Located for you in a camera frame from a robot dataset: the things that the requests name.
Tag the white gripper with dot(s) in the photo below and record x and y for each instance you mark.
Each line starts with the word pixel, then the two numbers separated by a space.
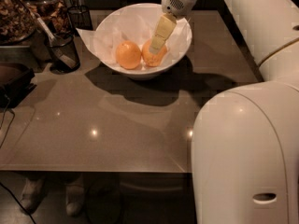
pixel 175 3

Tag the orange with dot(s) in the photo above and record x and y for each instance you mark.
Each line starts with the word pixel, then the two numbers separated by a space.
pixel 128 55
pixel 150 59

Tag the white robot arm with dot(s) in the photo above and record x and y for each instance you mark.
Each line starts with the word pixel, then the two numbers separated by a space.
pixel 245 141

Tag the white paper bowl liner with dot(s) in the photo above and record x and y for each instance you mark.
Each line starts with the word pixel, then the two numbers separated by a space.
pixel 124 25

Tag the white ceramic bowl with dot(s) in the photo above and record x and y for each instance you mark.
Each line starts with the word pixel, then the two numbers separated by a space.
pixel 143 73

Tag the black mesh cup rear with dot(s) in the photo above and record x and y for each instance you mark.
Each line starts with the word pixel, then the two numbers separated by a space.
pixel 80 18

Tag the black mesh cup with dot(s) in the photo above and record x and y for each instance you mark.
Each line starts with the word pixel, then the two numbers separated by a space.
pixel 63 53
pixel 80 18

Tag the black mesh cup front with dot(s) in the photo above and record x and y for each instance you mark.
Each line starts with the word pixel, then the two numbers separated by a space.
pixel 63 53

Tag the metal serving scoop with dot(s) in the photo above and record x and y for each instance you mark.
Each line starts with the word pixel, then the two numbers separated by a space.
pixel 45 28

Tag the glass jar of nuts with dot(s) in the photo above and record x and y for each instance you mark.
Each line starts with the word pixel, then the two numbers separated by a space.
pixel 16 22

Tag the black device with brown top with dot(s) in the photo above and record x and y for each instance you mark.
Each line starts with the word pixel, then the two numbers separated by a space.
pixel 15 83

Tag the right white shoe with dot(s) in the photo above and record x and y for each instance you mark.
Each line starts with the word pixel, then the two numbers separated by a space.
pixel 75 197

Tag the white shoe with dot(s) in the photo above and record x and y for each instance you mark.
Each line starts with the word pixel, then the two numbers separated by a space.
pixel 32 194
pixel 75 197

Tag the left white shoe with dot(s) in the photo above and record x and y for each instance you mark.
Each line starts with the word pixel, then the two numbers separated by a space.
pixel 32 194

